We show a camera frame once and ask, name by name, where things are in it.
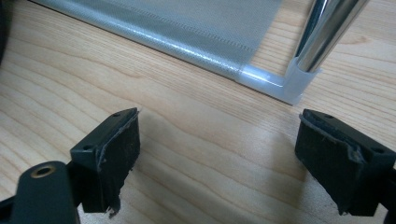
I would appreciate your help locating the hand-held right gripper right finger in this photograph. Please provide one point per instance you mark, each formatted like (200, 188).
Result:
(339, 161)

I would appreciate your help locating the grey fabric shelf rack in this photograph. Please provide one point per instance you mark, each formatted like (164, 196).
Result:
(249, 46)

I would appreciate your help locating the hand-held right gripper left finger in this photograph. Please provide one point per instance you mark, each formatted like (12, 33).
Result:
(106, 161)

